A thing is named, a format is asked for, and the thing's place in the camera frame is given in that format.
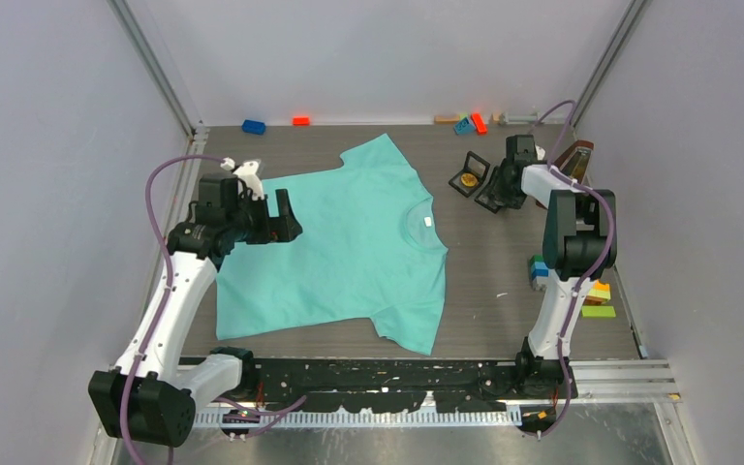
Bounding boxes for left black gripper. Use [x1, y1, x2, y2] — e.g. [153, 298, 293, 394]
[227, 189, 301, 245]

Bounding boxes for teal t-shirt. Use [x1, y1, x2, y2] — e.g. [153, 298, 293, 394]
[216, 135, 448, 356]

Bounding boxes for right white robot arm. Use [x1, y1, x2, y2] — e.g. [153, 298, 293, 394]
[494, 135, 617, 398]

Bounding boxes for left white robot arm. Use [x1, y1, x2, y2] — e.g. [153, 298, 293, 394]
[88, 173, 303, 448]

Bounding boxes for black case with gold brooch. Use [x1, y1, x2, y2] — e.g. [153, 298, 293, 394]
[448, 151, 491, 198]

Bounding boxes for black brooch display case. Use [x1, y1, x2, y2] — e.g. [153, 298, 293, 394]
[475, 169, 506, 214]

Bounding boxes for orange-red toy brick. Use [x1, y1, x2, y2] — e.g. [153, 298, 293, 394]
[469, 112, 488, 136]

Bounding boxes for brown wooden metronome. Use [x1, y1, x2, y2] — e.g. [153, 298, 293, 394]
[553, 139, 595, 183]

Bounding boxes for teal toy block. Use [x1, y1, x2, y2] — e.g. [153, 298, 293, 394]
[453, 116, 477, 136]

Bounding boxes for wooden toy block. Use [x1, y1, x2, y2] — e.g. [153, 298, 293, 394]
[433, 114, 461, 124]

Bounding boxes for blue toy brick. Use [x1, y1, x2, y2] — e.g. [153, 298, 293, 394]
[241, 119, 266, 136]

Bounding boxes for small orange toy brick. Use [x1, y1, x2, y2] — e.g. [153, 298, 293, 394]
[292, 116, 311, 126]

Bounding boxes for stacked green blue grey bricks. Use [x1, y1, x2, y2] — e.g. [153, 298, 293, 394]
[528, 255, 549, 292]

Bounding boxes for colourful stacked toy blocks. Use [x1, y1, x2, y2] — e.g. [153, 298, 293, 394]
[581, 281, 616, 319]

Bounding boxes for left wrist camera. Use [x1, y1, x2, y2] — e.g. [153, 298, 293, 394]
[220, 158, 265, 201]

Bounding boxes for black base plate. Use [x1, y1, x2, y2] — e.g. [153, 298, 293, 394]
[223, 357, 577, 414]

